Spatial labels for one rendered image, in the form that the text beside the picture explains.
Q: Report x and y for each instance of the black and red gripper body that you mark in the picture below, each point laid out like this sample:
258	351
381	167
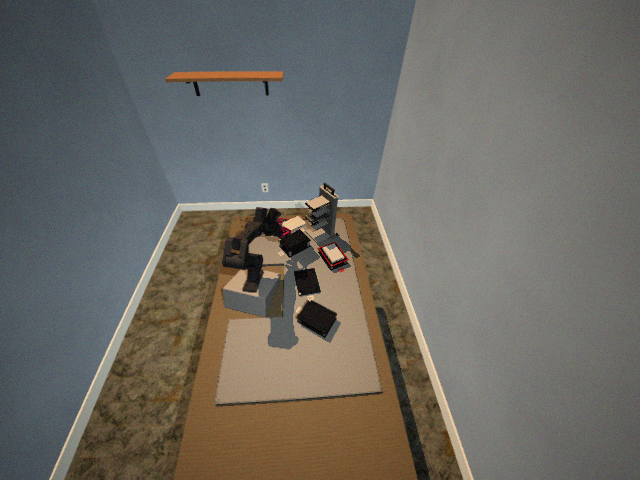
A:
276	232

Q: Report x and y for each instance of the black rectangular frame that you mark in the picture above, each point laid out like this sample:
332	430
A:
316	318

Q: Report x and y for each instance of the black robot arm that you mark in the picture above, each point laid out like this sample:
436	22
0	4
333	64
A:
245	260

